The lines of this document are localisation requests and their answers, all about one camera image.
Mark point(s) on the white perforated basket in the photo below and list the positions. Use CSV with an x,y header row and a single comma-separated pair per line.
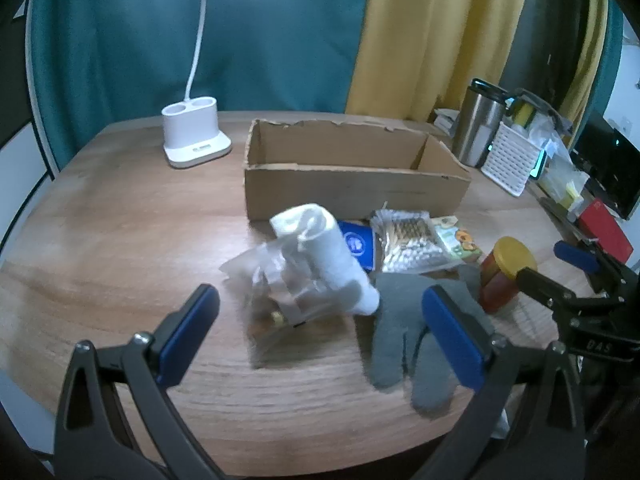
x,y
510,160

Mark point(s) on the stack of white papers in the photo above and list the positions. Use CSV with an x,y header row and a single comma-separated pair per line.
x,y
445,121

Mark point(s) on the yellow curtain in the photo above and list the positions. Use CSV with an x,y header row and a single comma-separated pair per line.
x,y
440,35

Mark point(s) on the red box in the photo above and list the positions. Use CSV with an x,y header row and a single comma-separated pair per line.
x,y
605,230

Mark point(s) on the cotton swab packet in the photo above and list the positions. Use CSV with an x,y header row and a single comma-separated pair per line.
x,y
410,245

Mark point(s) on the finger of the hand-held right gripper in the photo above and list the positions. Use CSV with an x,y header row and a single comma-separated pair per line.
x,y
575,256
545,287

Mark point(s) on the yellow lid jar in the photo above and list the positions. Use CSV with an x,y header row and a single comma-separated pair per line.
x,y
505,270

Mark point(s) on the teal curtain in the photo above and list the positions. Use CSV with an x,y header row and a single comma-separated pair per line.
x,y
225,35

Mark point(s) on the white desk lamp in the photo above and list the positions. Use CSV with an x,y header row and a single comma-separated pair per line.
x,y
192,130

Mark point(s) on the cardboard box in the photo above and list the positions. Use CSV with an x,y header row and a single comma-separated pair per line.
x,y
350,190

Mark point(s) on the cartoon print tissue packet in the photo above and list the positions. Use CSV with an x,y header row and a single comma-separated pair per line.
x,y
460,242

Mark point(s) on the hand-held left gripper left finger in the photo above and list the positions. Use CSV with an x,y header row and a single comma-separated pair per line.
x,y
185,332

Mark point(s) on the yellow sponge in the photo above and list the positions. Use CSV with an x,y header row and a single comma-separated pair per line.
x,y
524,112

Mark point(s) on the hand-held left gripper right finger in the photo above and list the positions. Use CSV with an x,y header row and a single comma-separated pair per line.
x,y
455,335

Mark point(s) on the light grey knit glove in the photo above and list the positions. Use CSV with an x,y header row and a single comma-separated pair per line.
x,y
400,320

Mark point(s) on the blue flat packet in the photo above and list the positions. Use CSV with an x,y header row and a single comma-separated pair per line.
x,y
360,245

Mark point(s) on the stainless steel tumbler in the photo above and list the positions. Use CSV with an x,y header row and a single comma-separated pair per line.
x,y
475,125

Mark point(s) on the clear plastic bag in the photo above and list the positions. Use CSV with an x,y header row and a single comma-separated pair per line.
x,y
270,285

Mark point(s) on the crumpled clear plastic bags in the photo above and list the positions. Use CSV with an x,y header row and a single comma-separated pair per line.
x,y
557,170

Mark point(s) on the black monitor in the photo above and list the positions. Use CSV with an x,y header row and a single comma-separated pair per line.
x,y
605,160

